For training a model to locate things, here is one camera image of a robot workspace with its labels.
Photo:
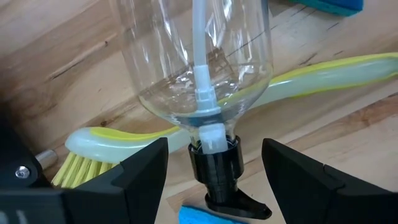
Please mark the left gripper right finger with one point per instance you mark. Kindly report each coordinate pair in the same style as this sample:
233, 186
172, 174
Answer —
326, 205

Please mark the clear pump bottle black top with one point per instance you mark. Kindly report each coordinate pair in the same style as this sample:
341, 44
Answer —
217, 168

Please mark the yellow-green dish brush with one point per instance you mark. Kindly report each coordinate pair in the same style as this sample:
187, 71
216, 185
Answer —
326, 77

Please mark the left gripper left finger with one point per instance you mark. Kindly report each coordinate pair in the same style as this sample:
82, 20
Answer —
109, 202

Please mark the light blue sponge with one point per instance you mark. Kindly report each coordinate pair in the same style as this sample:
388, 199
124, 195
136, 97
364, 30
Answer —
202, 217

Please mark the dark blue sponge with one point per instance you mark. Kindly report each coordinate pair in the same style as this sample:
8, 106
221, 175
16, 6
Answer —
329, 6

